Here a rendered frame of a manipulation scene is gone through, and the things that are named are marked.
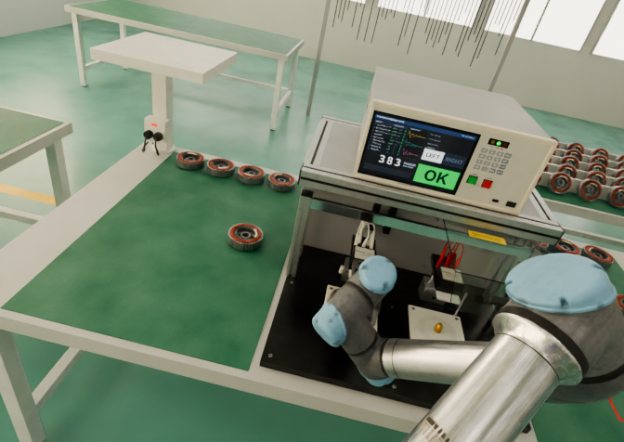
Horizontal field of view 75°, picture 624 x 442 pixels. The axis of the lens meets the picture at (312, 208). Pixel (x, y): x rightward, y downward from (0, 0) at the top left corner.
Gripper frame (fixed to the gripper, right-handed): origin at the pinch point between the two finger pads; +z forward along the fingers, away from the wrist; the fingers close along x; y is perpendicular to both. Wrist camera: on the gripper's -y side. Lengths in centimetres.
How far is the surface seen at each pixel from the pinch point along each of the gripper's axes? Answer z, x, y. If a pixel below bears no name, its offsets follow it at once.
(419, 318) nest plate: 2.3, 19.4, -1.7
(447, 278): -8.3, 22.6, -11.0
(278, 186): 30, -34, -48
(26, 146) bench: 28, -133, -38
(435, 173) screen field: -27.0, 11.2, -30.0
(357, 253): -7.6, -1.9, -12.3
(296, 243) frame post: -3.7, -19.0, -12.3
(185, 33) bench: 149, -174, -248
